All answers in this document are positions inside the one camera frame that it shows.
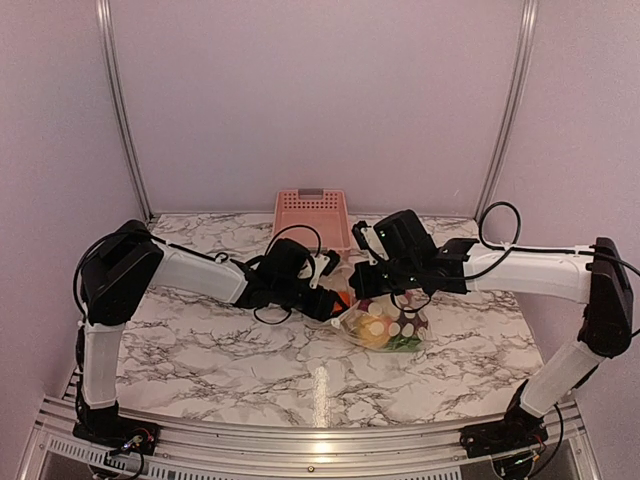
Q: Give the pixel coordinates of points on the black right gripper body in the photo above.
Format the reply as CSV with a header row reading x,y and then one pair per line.
x,y
378,285

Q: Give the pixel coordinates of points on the right aluminium frame post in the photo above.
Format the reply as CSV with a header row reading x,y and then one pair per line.
x,y
515,92

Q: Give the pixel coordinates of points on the clear zip top bag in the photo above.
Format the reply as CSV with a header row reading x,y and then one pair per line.
x,y
407,311

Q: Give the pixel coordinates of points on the orange fake orange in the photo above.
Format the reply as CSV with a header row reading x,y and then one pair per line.
x,y
342,303

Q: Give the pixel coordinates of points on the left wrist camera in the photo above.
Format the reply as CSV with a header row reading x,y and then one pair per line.
x,y
322,264

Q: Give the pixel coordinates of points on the yellow fake lemon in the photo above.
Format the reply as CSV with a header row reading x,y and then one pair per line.
x,y
373,331

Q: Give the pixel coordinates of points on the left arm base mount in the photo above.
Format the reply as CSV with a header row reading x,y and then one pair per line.
x,y
120,434

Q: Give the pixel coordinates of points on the pink plastic basket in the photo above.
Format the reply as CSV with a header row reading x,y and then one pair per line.
x,y
325,210

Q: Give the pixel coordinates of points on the green fake leafy vegetable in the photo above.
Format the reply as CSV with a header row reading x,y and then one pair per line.
x,y
404,344

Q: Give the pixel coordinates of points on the front aluminium rail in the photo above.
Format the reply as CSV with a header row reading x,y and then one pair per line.
x,y
193,449

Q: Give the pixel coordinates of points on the aluminium frame post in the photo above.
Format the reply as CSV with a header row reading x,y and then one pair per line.
x,y
515,92
109,51

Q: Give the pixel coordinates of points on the left aluminium frame post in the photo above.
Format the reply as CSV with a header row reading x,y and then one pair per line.
x,y
109,51

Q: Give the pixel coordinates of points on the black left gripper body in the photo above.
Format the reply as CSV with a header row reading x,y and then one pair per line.
x,y
318,309

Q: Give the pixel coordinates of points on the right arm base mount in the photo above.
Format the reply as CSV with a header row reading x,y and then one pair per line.
x,y
498,437

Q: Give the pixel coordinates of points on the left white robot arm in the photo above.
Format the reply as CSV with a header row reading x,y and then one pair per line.
x,y
114,275

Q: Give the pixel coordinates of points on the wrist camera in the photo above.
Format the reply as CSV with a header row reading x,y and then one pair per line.
x,y
368,240
322,264

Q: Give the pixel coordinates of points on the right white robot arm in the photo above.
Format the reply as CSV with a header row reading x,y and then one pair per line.
x,y
403,257

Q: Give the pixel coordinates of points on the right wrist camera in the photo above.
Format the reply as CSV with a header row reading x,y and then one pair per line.
x,y
368,240

